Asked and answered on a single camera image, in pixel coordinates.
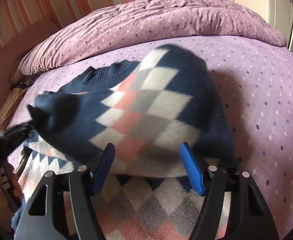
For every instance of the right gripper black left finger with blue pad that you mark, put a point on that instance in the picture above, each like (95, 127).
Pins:
(61, 206)

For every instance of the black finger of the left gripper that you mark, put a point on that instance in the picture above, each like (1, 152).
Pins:
(18, 132)

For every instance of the navy argyle knit sweater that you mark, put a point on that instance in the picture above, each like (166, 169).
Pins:
(147, 109)

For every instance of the person's left hand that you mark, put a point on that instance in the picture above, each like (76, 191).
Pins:
(6, 213)

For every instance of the brown pillow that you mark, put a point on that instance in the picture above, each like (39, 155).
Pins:
(12, 101)

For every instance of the purple dotted bed sheet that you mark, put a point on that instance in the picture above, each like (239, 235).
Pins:
(255, 82)

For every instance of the mauve dotted quilt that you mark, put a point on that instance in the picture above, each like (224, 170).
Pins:
(142, 21)

